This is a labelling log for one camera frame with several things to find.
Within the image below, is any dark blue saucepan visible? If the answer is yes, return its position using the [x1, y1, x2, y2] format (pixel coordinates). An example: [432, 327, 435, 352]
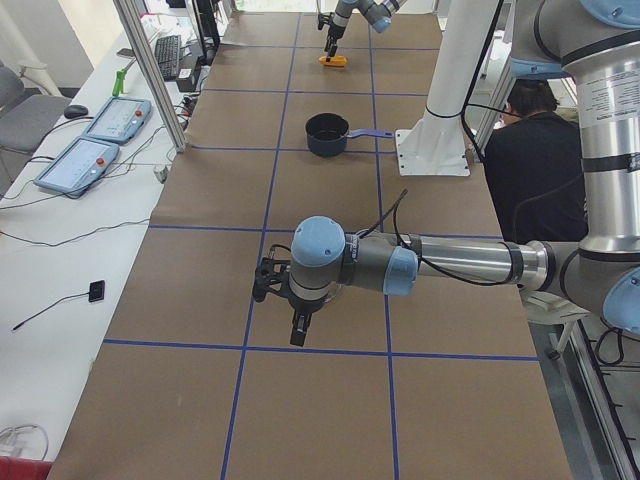
[305, 112, 395, 158]

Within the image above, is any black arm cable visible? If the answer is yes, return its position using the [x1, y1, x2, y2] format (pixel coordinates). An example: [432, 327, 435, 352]
[349, 188, 516, 287]

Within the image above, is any glass pot lid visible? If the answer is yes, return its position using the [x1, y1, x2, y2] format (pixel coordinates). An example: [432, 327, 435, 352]
[324, 283, 343, 304]

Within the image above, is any upper blue teach pendant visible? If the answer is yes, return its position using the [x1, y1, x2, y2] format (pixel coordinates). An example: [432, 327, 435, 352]
[83, 96, 152, 145]

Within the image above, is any aluminium frame post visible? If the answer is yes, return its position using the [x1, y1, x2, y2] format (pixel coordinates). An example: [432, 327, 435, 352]
[113, 0, 187, 153]

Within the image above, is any blue teach pendant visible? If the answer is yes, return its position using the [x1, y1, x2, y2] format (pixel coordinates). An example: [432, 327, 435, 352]
[83, 96, 152, 145]
[34, 136, 120, 198]

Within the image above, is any black computer mouse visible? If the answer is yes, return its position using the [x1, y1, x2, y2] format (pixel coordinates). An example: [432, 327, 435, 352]
[63, 104, 89, 119]

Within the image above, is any yellow corn cob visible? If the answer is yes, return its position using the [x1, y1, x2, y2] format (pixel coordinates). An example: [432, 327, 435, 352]
[318, 55, 348, 68]

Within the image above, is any white camera mast base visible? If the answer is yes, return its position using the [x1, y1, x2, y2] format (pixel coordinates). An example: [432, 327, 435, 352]
[396, 0, 502, 176]

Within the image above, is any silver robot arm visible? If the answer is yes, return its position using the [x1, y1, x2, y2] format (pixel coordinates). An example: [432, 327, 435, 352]
[252, 1, 639, 346]
[317, 0, 406, 65]

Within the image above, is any small black device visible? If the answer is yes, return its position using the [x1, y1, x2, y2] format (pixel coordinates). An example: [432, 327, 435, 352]
[88, 280, 106, 303]

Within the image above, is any lower blue teach pendant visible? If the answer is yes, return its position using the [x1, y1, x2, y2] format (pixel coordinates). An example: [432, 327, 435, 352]
[34, 136, 120, 198]

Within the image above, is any black keyboard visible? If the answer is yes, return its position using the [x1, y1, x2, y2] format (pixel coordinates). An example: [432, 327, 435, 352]
[154, 35, 182, 81]

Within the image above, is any person behind table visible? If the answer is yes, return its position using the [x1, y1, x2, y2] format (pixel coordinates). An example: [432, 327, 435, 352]
[483, 79, 588, 244]

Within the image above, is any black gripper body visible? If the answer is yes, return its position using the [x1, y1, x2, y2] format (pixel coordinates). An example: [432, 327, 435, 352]
[252, 244, 325, 315]
[317, 12, 349, 44]

